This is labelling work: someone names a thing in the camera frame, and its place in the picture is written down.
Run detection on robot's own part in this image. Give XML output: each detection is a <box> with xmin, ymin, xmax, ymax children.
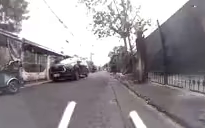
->
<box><xmin>57</xmin><ymin>100</ymin><xmax>78</xmax><ymax>128</ymax></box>
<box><xmin>128</xmin><ymin>110</ymin><xmax>148</xmax><ymax>128</ymax></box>

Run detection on bare tall tree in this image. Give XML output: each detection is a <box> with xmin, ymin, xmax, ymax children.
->
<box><xmin>80</xmin><ymin>0</ymin><xmax>152</xmax><ymax>75</ymax></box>

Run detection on metal railing fence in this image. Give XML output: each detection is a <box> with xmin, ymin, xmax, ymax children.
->
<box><xmin>147</xmin><ymin>70</ymin><xmax>205</xmax><ymax>95</ymax></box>

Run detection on low house with awning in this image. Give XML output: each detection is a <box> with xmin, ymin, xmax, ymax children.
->
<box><xmin>0</xmin><ymin>24</ymin><xmax>71</xmax><ymax>88</ymax></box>

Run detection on grey asphalt road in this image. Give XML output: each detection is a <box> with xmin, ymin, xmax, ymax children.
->
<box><xmin>0</xmin><ymin>70</ymin><xmax>188</xmax><ymax>128</ymax></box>

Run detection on overhead wires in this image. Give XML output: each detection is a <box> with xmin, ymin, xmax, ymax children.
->
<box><xmin>41</xmin><ymin>0</ymin><xmax>78</xmax><ymax>39</ymax></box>

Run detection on concrete pavement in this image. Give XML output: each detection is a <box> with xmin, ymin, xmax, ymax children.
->
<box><xmin>110</xmin><ymin>72</ymin><xmax>205</xmax><ymax>128</ymax></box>

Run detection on dark leafy tree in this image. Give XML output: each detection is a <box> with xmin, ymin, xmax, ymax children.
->
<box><xmin>0</xmin><ymin>0</ymin><xmax>30</xmax><ymax>34</ymax></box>

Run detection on dark high wall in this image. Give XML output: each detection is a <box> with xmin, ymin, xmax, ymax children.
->
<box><xmin>135</xmin><ymin>0</ymin><xmax>205</xmax><ymax>84</ymax></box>

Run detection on black car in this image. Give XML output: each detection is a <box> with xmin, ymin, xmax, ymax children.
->
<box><xmin>49</xmin><ymin>57</ymin><xmax>90</xmax><ymax>82</ymax></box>

